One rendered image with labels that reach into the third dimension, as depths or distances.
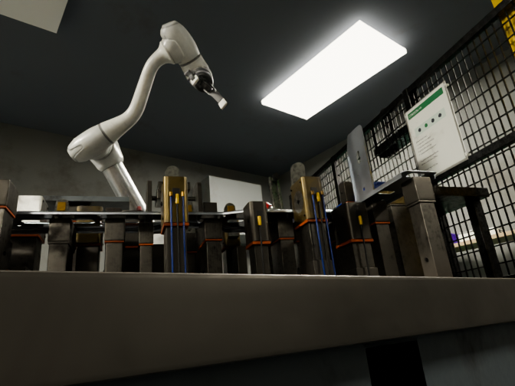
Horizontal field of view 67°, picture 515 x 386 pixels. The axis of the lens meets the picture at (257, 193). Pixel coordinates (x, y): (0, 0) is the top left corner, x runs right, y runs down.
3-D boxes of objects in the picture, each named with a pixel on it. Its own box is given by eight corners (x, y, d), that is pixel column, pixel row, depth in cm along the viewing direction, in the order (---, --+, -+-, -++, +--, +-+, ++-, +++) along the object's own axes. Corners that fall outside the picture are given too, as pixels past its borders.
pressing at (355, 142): (378, 214, 127) (359, 122, 138) (359, 224, 137) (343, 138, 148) (379, 214, 127) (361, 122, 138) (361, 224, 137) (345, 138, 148)
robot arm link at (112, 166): (153, 286, 182) (160, 273, 204) (184, 270, 183) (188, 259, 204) (70, 139, 172) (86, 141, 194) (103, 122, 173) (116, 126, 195)
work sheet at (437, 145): (467, 158, 127) (444, 80, 138) (421, 184, 148) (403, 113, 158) (472, 158, 128) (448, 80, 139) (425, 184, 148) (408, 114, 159)
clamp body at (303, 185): (325, 314, 87) (304, 171, 99) (303, 318, 97) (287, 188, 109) (351, 312, 89) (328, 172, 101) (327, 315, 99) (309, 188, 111)
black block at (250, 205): (262, 320, 87) (251, 197, 97) (250, 322, 95) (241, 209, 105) (284, 318, 88) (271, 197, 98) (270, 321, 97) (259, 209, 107)
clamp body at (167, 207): (164, 328, 79) (162, 171, 90) (159, 331, 89) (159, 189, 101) (196, 325, 81) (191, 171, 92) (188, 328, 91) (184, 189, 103)
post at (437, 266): (444, 300, 82) (413, 175, 92) (428, 302, 87) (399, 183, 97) (462, 299, 84) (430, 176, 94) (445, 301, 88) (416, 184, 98)
